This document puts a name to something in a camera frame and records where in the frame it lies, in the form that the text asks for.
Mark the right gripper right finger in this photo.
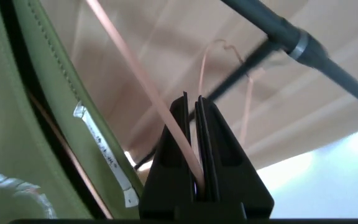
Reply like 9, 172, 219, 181
193, 95, 275, 220

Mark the beige curtain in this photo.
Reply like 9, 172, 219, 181
39, 0, 358, 184

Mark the pink clothes hanger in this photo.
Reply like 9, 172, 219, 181
197, 39, 265, 147
28, 0, 206, 220

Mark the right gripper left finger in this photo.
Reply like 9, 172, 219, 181
138, 91, 197, 220

